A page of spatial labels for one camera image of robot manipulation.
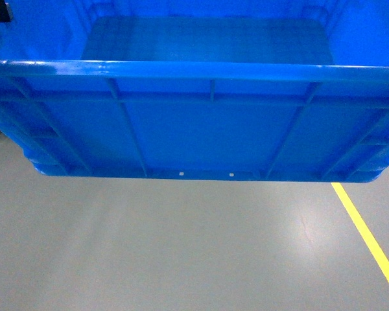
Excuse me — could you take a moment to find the large blue plastic crate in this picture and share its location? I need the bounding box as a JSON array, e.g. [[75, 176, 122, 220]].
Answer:
[[0, 1, 389, 183]]

